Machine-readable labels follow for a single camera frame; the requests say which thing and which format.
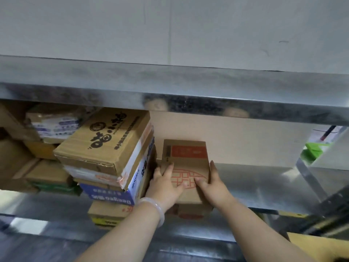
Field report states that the green plastic object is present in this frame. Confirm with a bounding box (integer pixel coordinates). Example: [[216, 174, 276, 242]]
[[301, 142, 331, 162]]

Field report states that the person's right hand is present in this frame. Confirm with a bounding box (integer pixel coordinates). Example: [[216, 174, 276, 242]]
[[194, 160, 236, 209]]

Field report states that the dark brown cardboard box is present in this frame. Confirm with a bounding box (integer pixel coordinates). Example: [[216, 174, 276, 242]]
[[0, 138, 41, 194]]

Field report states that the large cardboard box black print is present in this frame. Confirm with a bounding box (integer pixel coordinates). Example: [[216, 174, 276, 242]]
[[53, 107, 155, 186]]

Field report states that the plain brown cardboard box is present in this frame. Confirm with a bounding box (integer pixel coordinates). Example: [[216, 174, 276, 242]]
[[0, 102, 41, 142]]

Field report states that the cardboard box with red print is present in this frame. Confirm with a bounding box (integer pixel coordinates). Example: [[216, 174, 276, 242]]
[[160, 139, 214, 219]]

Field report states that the person's right forearm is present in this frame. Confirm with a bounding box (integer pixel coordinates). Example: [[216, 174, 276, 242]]
[[217, 200, 310, 262]]

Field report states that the white box with orange tape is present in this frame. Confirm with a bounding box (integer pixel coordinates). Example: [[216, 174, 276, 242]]
[[63, 164, 129, 189]]

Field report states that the white jade bangle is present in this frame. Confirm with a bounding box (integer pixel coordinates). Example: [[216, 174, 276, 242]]
[[137, 197, 166, 228]]

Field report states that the flat brown cardboard box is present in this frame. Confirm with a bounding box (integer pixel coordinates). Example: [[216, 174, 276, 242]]
[[24, 159, 73, 186]]

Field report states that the green packet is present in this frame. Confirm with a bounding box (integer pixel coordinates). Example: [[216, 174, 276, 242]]
[[29, 181, 83, 196]]

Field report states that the cardboard box with white label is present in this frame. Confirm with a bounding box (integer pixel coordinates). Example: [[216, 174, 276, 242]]
[[25, 104, 92, 140]]

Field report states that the white paper sheet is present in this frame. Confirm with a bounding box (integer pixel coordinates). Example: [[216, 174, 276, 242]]
[[308, 125, 344, 145]]

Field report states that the metal shelf rack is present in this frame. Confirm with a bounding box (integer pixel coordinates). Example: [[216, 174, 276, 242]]
[[0, 54, 349, 262]]

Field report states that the small brown cardboard box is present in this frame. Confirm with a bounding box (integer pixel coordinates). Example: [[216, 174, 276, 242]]
[[23, 140, 60, 160]]

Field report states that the cardboard box with yellow label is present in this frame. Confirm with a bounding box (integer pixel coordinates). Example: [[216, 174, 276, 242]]
[[87, 200, 135, 227]]

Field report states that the person's left forearm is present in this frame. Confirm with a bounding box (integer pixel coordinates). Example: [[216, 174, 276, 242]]
[[74, 206, 164, 262]]

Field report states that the person's left hand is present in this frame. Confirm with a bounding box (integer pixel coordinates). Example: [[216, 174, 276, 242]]
[[145, 162, 189, 211]]

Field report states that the blue and white carton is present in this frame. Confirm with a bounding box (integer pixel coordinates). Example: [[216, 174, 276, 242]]
[[78, 138, 156, 207]]

